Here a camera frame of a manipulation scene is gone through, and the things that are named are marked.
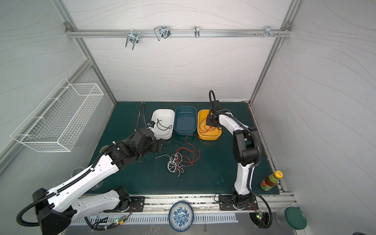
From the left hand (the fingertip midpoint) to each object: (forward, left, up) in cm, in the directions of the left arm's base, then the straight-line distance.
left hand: (158, 136), depth 76 cm
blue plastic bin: (+26, -12, -20) cm, 35 cm away
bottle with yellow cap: (-19, -57, -10) cm, 61 cm away
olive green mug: (0, +38, -17) cm, 41 cm away
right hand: (+22, -32, -12) cm, 41 cm away
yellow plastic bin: (+16, -28, -21) cm, 38 cm away
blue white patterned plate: (-33, -14, -20) cm, 41 cm away
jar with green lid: (-33, -62, -10) cm, 71 cm away
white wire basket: (-2, +46, +11) cm, 47 cm away
